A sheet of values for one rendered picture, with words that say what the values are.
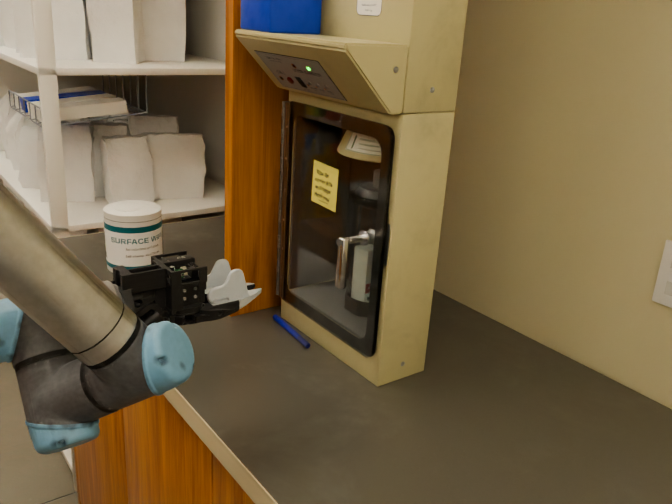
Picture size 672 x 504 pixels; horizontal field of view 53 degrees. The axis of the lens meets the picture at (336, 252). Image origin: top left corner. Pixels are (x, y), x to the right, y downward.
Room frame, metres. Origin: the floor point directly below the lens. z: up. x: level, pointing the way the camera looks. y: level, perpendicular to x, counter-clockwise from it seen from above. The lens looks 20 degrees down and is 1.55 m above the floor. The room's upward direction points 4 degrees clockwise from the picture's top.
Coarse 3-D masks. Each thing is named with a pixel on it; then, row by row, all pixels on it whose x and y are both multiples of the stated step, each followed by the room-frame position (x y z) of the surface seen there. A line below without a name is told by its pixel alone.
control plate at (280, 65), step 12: (264, 60) 1.19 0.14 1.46; (276, 60) 1.15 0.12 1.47; (288, 60) 1.11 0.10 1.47; (300, 60) 1.08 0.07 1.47; (312, 60) 1.05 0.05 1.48; (276, 72) 1.19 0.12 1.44; (288, 72) 1.15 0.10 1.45; (300, 72) 1.11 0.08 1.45; (312, 72) 1.08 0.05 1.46; (324, 72) 1.05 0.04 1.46; (288, 84) 1.19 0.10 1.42; (312, 84) 1.12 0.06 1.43; (324, 84) 1.08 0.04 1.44; (336, 96) 1.09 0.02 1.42
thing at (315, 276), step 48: (336, 144) 1.12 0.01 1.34; (384, 144) 1.02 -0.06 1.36; (288, 192) 1.24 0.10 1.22; (384, 192) 1.02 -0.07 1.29; (288, 240) 1.23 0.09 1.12; (336, 240) 1.11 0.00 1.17; (384, 240) 1.01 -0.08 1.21; (288, 288) 1.23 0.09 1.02; (336, 288) 1.10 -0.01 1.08; (336, 336) 1.09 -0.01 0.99
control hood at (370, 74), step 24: (264, 48) 1.15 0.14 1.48; (288, 48) 1.08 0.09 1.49; (312, 48) 1.01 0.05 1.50; (336, 48) 0.96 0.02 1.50; (360, 48) 0.96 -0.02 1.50; (384, 48) 0.98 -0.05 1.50; (336, 72) 1.02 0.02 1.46; (360, 72) 0.96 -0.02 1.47; (384, 72) 0.99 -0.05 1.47; (360, 96) 1.02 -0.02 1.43; (384, 96) 0.99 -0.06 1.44
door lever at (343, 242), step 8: (360, 232) 1.05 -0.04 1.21; (344, 240) 1.01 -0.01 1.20; (352, 240) 1.03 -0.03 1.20; (360, 240) 1.04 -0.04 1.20; (368, 240) 1.04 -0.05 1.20; (344, 248) 1.01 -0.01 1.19; (344, 256) 1.01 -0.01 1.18; (344, 264) 1.01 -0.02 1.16; (336, 272) 1.02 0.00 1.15; (344, 272) 1.02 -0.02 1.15; (336, 280) 1.02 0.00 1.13; (344, 280) 1.02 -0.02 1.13; (344, 288) 1.02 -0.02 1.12
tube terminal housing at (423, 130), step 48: (336, 0) 1.16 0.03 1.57; (384, 0) 1.06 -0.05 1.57; (432, 0) 1.04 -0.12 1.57; (432, 48) 1.04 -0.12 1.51; (432, 96) 1.05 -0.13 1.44; (432, 144) 1.05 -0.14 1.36; (432, 192) 1.06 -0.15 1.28; (432, 240) 1.07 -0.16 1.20; (384, 288) 1.02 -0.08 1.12; (432, 288) 1.08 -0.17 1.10; (384, 336) 1.02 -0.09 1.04
